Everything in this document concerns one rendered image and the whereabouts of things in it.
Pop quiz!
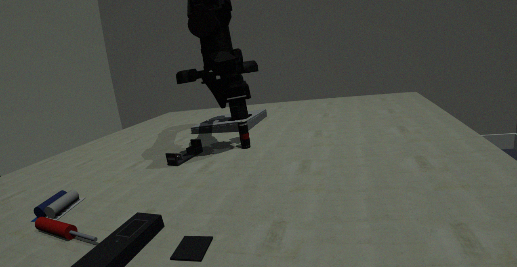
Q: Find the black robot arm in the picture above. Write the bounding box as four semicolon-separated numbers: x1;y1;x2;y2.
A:
187;0;252;121

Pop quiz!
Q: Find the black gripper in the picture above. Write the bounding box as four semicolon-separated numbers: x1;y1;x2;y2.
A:
176;40;259;108

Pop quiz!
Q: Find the red-handled screwdriver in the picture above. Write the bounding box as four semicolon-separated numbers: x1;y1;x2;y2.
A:
35;217;97;242

